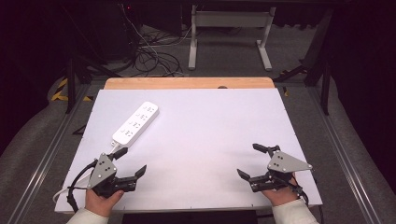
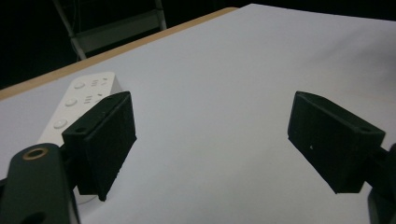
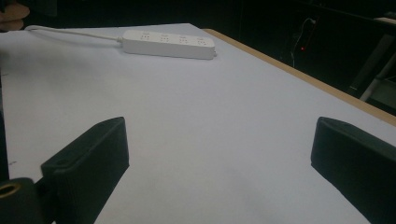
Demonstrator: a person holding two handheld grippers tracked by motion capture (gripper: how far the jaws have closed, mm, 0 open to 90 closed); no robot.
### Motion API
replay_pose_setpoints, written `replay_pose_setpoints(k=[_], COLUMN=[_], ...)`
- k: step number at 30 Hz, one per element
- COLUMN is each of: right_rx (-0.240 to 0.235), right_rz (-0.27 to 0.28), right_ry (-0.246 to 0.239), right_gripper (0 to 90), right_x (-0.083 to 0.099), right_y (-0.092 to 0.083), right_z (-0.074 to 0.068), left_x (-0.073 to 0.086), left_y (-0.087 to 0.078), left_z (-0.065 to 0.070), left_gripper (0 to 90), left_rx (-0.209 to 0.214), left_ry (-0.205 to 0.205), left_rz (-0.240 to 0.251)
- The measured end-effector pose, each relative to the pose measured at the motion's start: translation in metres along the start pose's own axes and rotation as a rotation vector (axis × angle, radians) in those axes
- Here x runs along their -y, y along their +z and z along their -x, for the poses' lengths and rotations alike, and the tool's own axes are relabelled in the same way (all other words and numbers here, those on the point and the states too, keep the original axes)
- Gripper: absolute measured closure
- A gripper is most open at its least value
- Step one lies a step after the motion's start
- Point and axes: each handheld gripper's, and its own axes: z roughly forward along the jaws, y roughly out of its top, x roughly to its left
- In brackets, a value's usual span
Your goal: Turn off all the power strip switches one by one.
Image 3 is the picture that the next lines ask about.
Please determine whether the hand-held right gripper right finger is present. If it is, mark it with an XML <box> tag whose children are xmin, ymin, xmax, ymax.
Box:
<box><xmin>310</xmin><ymin>116</ymin><xmax>396</xmax><ymax>224</ymax></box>

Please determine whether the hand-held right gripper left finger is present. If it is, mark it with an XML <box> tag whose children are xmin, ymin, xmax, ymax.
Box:
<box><xmin>40</xmin><ymin>116</ymin><xmax>130</xmax><ymax>224</ymax></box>

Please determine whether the metal stand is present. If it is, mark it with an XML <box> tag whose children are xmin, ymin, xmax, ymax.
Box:
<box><xmin>346</xmin><ymin>32</ymin><xmax>396</xmax><ymax>104</ymax></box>

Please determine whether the white power strip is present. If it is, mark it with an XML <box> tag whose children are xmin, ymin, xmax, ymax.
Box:
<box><xmin>120</xmin><ymin>29</ymin><xmax>218</xmax><ymax>61</ymax></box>

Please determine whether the white power strip cable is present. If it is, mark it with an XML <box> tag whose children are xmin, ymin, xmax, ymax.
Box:
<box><xmin>24</xmin><ymin>24</ymin><xmax>124</xmax><ymax>43</ymax></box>

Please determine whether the thin grey cable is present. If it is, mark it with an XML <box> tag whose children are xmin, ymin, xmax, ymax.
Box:
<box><xmin>290</xmin><ymin>17</ymin><xmax>318</xmax><ymax>68</ymax></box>

